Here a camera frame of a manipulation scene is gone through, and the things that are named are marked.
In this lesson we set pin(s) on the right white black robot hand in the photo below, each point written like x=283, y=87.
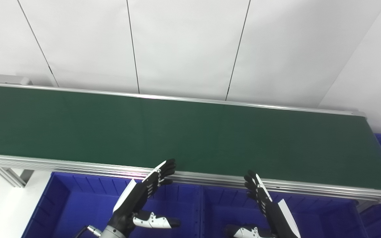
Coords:
x=276, y=221

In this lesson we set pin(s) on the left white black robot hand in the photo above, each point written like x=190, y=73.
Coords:
x=131, y=205

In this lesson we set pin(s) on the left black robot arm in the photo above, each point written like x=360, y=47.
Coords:
x=112, y=233

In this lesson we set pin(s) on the green conveyor belt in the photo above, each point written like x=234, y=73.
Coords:
x=193, y=135

